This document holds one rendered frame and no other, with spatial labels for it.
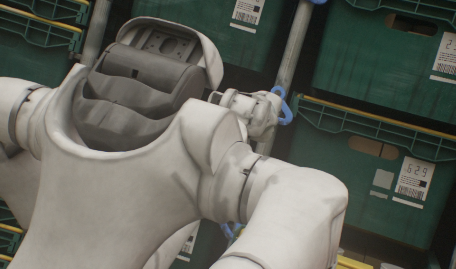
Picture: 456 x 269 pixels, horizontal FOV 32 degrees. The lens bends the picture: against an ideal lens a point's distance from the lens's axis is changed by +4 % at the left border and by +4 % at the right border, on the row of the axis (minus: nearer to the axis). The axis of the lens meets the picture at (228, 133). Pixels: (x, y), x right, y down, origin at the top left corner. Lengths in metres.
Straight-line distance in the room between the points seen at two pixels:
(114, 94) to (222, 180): 0.16
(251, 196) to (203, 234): 0.94
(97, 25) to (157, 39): 0.89
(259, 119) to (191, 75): 0.44
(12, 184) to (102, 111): 0.26
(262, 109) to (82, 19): 0.67
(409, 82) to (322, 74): 0.18
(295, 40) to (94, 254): 0.98
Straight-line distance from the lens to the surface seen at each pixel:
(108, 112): 0.88
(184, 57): 0.93
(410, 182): 1.77
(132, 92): 0.89
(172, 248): 1.24
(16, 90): 1.04
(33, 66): 1.93
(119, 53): 0.94
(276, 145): 3.68
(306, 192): 0.81
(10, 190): 1.11
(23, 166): 1.09
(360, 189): 1.77
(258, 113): 1.33
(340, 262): 1.54
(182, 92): 0.89
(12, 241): 1.93
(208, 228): 1.81
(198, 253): 1.82
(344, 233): 2.05
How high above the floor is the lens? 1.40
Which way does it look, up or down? 3 degrees down
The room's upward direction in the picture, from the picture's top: 16 degrees clockwise
